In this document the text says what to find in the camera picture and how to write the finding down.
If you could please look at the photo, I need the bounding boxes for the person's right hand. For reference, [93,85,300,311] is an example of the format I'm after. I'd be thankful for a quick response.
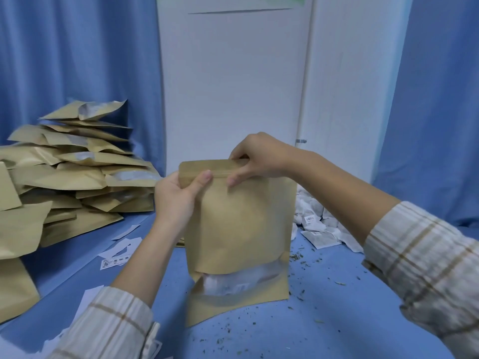
[227,132,300,188]

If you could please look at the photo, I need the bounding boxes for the person's left hand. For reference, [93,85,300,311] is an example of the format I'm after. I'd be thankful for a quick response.
[153,170,214,236]

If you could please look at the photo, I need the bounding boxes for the kraft paper pouch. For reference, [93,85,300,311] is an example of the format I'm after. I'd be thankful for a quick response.
[178,159,298,328]

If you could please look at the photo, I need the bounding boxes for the white paper labels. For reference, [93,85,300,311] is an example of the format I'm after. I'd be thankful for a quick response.
[0,224,164,359]

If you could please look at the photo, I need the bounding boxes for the pile of white tea bags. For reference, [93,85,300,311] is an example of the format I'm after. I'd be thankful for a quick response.
[291,184,364,254]

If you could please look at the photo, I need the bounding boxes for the pile of kraft pouches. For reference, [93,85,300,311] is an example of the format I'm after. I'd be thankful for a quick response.
[0,100,162,324]

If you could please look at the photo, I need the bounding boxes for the person's left forearm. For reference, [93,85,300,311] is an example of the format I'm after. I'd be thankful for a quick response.
[48,216,188,359]

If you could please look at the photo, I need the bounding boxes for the person's right forearm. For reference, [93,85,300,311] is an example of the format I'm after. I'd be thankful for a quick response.
[291,149,479,359]

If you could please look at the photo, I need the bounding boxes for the blue curtain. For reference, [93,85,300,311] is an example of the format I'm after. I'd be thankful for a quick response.
[372,0,479,230]
[0,0,167,176]

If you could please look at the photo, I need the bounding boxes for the blue table cover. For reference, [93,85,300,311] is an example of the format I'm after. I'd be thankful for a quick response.
[0,211,479,359]

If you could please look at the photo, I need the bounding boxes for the white wall pipe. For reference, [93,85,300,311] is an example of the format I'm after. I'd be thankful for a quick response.
[296,0,317,146]

